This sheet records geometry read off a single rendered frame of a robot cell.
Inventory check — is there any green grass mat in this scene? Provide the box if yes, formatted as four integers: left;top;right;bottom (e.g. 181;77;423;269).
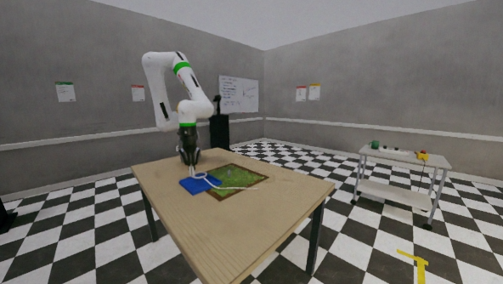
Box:
205;163;270;201

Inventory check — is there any blue tray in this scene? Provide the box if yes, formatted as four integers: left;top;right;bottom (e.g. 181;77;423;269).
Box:
178;173;222;196

